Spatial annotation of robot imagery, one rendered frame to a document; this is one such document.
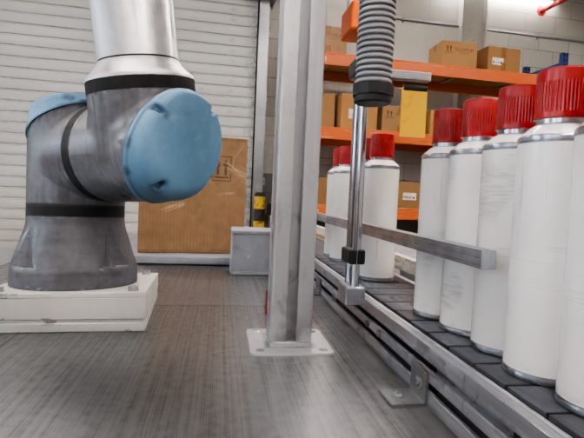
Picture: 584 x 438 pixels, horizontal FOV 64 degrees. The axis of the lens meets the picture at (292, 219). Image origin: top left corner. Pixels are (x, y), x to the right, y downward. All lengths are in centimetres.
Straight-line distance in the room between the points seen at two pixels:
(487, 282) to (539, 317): 6
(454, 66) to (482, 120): 444
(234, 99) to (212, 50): 51
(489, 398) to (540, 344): 5
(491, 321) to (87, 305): 42
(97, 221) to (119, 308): 11
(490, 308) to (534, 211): 9
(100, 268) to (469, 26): 566
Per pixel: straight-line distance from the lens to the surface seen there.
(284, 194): 49
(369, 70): 41
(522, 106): 40
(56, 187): 62
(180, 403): 40
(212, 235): 111
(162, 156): 49
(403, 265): 67
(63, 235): 61
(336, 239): 84
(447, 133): 48
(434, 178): 47
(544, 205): 34
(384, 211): 66
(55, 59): 514
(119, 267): 62
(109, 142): 52
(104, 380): 45
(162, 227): 110
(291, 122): 50
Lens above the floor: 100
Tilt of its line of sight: 3 degrees down
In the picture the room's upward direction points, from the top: 3 degrees clockwise
